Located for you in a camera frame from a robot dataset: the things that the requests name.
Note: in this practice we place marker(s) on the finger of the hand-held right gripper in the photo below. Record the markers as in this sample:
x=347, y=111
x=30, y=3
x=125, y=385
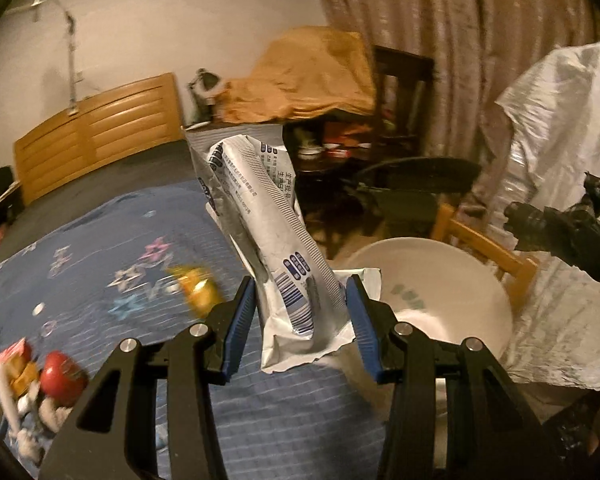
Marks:
x=530, y=225

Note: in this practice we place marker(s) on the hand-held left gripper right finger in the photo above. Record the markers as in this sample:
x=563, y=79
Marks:
x=362, y=330

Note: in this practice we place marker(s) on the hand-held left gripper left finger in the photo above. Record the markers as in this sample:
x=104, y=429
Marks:
x=237, y=332

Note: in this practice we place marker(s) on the white round basin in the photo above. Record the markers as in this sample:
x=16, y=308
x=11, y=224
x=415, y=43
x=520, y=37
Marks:
x=445, y=280

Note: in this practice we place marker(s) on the white silver snack packet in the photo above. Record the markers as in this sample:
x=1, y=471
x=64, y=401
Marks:
x=275, y=220

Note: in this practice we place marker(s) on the white fluffy toy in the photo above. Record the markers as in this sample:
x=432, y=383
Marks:
x=30, y=422

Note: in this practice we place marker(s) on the wooden chair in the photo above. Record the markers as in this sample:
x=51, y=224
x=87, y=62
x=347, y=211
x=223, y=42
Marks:
x=485, y=245

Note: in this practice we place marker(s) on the yellow candy wrapper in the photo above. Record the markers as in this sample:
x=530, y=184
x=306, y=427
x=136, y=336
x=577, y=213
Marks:
x=196, y=287

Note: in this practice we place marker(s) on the white crinkled plastic sheet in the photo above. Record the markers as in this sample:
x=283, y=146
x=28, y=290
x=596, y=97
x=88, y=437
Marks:
x=555, y=125

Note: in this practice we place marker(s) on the black round stool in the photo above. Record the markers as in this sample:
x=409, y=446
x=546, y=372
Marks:
x=415, y=175

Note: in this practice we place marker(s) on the blue star-print blanket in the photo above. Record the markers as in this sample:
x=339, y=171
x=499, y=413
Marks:
x=120, y=270

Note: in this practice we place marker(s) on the red apple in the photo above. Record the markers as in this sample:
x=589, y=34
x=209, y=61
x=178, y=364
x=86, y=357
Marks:
x=62, y=375

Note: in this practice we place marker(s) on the brown patterned curtain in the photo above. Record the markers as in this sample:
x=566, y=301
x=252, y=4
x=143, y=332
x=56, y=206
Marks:
x=455, y=45

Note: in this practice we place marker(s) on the white bottle cap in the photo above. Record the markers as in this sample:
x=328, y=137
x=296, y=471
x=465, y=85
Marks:
x=39, y=308

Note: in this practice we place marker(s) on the dark grey bed sheet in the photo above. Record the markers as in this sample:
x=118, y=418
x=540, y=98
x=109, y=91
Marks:
x=105, y=180

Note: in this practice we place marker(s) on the pink box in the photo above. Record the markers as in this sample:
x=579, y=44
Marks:
x=12, y=362

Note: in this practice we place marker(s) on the wooden slatted headboard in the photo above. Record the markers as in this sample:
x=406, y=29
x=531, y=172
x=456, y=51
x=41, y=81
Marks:
x=100, y=130

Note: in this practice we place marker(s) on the black desk lamp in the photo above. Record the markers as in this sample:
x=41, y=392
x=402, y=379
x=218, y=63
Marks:
x=204, y=89

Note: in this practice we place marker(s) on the orange cloth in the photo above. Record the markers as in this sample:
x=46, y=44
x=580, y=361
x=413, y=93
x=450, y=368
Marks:
x=305, y=80

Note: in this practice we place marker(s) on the white clip-on lamp stand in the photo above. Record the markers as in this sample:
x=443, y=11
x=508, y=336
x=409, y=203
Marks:
x=70, y=50

